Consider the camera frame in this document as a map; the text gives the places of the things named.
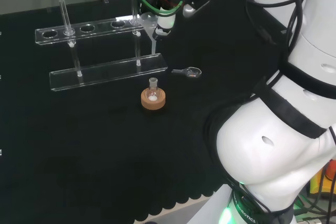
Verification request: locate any clear acrylic funnel stand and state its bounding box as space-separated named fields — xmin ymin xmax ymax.
xmin=35 ymin=0 xmax=169 ymax=92

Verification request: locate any black bench cloth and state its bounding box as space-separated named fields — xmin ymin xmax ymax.
xmin=0 ymin=0 xmax=289 ymax=224

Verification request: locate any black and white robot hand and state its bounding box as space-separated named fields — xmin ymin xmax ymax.
xmin=136 ymin=0 xmax=214 ymax=41

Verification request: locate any small round-bottom glass flask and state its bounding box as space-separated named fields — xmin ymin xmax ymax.
xmin=146 ymin=77 xmax=161 ymax=102

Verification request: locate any yellow stop button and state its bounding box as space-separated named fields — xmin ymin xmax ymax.
xmin=309 ymin=159 xmax=336 ymax=196

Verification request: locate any cork ring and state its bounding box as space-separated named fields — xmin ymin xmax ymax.
xmin=141 ymin=87 xmax=167 ymax=111

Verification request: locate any black cable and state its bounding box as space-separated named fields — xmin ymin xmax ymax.
xmin=230 ymin=0 xmax=310 ymax=59

